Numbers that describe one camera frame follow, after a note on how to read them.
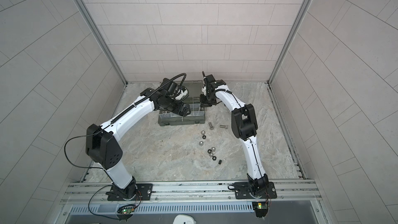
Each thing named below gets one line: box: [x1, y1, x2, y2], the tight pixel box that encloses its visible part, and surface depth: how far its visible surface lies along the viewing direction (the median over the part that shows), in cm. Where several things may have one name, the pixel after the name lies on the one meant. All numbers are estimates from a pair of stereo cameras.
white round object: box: [173, 214, 197, 224], surface depth 64 cm
